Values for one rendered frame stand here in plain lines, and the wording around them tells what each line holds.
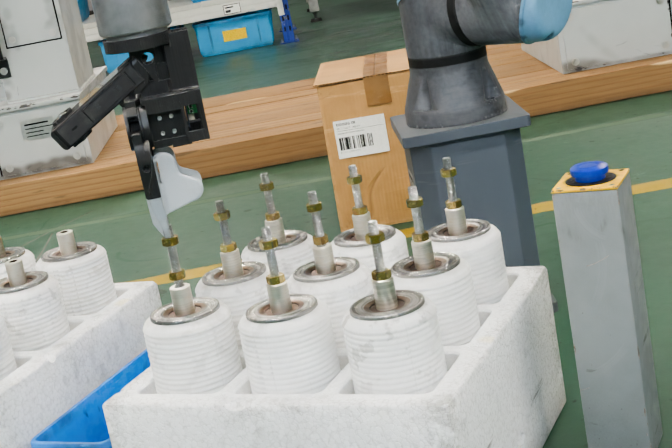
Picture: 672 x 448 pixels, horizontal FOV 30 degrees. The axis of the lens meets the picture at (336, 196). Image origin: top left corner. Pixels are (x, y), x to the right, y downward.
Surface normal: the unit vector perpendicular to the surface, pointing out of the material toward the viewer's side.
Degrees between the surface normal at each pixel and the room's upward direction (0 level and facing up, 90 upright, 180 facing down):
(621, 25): 90
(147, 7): 90
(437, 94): 73
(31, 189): 90
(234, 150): 90
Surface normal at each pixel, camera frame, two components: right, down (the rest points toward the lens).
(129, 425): -0.38, 0.29
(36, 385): 0.92, -0.07
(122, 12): -0.04, 0.25
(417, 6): -0.65, 0.27
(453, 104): -0.11, -0.05
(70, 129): 0.20, 0.21
